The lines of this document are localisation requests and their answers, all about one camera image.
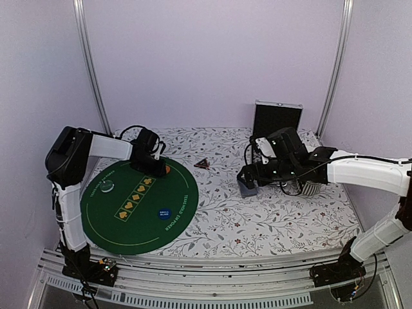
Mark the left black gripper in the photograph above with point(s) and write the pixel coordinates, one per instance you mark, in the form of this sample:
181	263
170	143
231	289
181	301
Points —
159	172

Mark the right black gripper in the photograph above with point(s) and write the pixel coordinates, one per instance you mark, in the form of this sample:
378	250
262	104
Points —
248	170

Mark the blue playing card deck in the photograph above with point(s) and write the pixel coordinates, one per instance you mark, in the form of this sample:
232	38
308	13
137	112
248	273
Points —
245	192

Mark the clear dealer button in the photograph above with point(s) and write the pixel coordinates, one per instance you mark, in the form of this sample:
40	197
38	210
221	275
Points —
106	186

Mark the blue small blind button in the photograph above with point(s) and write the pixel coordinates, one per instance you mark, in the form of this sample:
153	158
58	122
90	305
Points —
165	214

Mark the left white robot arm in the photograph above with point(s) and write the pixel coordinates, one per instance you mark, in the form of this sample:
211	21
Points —
66	164

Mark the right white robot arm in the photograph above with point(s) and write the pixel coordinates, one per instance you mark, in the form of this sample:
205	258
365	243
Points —
389	175

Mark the black red triangular plaque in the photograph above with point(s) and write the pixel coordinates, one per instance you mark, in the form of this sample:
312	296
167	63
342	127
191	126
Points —
204	164

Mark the floral white tablecloth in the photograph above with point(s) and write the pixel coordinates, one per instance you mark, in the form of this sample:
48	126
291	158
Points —
226	225

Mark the round green poker mat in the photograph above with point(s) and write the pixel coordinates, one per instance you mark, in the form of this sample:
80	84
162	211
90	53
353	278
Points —
125	220

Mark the aluminium poker chip case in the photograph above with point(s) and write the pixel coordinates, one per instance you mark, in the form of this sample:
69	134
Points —
272	116

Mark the striped ceramic mug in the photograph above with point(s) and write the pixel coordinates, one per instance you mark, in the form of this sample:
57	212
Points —
311	188

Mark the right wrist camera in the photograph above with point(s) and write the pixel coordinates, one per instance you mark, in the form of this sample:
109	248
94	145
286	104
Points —
266	149

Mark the front aluminium rail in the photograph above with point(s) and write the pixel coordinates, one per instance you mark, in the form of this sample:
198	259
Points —
149	281

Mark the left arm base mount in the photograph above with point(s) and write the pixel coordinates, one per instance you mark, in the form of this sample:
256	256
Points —
104	273

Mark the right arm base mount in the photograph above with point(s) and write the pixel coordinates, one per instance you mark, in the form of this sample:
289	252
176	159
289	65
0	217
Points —
333	273

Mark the left aluminium frame post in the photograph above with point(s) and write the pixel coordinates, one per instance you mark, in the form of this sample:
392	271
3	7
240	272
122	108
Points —
82	29

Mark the aluminium frame post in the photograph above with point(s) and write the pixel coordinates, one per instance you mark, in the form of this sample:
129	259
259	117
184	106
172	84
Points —
336	69
82	29

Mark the right aluminium frame post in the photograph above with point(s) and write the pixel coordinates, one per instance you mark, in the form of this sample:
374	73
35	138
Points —
336	69

